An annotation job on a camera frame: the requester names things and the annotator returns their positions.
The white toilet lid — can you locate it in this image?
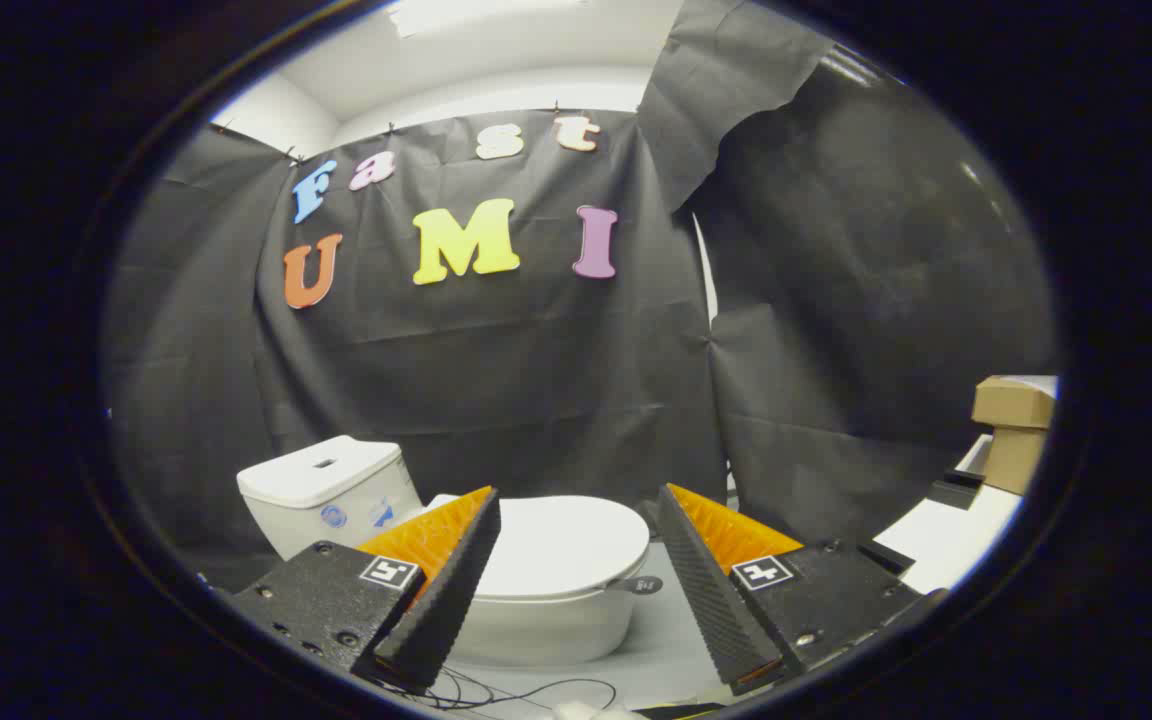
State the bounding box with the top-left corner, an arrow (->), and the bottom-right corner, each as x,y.
423,493 -> 652,602

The thin black cable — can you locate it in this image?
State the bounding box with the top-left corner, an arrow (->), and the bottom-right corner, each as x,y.
376,665 -> 619,713

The white table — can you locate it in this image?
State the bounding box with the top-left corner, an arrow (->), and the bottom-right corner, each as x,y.
874,435 -> 1027,596

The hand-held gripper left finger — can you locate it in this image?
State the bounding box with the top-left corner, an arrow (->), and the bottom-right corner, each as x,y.
226,486 -> 502,691

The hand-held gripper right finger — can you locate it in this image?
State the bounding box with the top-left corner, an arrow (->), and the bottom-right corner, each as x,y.
656,483 -> 947,698

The black backdrop cloth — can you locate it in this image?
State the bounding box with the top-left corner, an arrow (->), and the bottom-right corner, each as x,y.
101,0 -> 1059,591

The small black box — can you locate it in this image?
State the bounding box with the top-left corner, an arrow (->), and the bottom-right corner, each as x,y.
928,470 -> 985,511

